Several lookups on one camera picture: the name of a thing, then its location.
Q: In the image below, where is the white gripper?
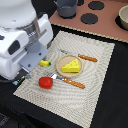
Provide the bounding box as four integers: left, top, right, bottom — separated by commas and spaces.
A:
0, 14, 53, 81

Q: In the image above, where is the yellow toy banana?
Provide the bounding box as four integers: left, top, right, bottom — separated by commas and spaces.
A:
39, 60, 51, 66

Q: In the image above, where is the yellow toy cheese wedge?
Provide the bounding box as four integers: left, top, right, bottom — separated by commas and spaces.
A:
62, 59, 79, 73

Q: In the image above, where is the light blue milk carton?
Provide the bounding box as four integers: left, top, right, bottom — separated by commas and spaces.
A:
12, 77, 25, 85

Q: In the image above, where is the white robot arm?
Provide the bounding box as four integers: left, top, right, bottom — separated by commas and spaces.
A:
0, 0, 53, 82

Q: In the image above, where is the red toy tomato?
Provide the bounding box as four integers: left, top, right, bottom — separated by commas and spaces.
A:
39, 77, 53, 89

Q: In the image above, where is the round wooden plate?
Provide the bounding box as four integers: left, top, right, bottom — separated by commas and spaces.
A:
56, 55, 83, 78

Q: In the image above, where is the grey toy pot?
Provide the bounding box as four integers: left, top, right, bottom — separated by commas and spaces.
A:
54, 0, 78, 17

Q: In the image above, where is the beige woven placemat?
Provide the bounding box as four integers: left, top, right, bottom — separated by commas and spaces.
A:
14, 31, 114, 128

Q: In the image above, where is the pink toy stove top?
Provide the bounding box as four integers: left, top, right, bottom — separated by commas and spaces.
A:
50, 0, 128, 43

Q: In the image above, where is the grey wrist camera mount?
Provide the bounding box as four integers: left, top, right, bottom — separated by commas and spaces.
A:
19, 43, 47, 73

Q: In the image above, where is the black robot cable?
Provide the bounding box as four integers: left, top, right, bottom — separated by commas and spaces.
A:
0, 77, 16, 84

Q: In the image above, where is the toy knife wooden handle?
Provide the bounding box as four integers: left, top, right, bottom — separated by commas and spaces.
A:
59, 49, 98, 62

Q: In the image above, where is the toy fork wooden handle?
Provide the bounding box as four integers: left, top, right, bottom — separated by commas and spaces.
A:
45, 71, 85, 89

